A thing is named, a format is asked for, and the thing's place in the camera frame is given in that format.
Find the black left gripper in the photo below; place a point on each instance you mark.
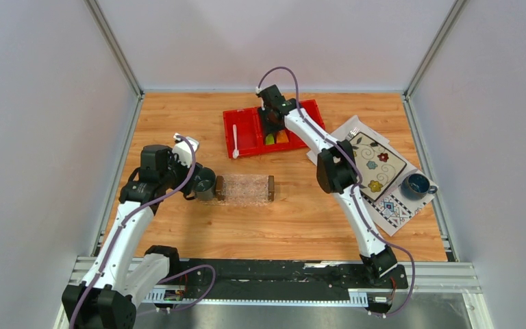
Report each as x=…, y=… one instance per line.
x=183, y=168

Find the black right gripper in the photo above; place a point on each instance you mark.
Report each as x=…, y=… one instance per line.
x=270, y=129

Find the dark grey mug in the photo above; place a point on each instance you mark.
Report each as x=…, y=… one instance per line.
x=201, y=185

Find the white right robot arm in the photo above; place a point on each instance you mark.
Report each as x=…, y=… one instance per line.
x=336, y=174

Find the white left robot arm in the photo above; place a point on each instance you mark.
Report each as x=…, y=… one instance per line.
x=109, y=294

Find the green toothpaste tube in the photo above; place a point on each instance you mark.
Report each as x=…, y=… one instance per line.
x=269, y=139

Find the orange toothpaste tube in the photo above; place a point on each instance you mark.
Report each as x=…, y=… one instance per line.
x=281, y=137

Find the white toothbrush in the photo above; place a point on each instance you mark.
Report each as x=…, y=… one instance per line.
x=235, y=153

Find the clear textured acrylic tray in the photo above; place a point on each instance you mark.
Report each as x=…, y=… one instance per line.
x=240, y=190

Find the red three-compartment bin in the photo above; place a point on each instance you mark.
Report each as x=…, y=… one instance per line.
x=245, y=132

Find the silver fork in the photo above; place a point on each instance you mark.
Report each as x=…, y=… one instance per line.
x=352, y=134

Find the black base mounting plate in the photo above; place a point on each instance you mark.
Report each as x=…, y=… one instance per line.
x=274, y=280

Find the floral square plate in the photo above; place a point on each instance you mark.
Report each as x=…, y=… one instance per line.
x=379, y=166

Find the patterned white cloth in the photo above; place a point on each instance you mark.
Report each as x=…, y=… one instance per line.
x=392, y=210

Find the blue teacup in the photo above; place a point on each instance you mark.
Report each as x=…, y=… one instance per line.
x=417, y=186

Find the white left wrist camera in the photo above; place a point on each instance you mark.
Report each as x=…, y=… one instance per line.
x=184, y=151

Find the aluminium frame rail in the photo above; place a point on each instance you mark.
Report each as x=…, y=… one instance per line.
x=427, y=288

